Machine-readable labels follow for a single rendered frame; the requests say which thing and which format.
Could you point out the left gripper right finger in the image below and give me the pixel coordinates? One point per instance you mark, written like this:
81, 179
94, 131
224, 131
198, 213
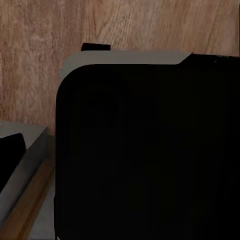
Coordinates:
232, 149

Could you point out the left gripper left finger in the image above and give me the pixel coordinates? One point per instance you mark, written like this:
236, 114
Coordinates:
12, 149

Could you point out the door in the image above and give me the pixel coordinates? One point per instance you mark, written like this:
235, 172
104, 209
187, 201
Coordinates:
23, 216

